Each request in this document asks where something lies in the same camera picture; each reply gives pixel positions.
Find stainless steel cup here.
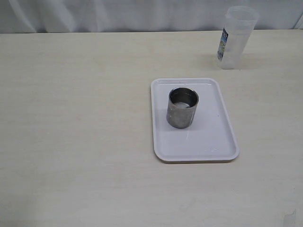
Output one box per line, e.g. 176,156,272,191
166,87,199,129

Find clear plastic pitcher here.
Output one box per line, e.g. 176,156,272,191
216,6,259,69

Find white rectangular tray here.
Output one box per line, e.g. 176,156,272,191
151,78,239,163

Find white background curtain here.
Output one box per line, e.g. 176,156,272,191
0,0,303,33

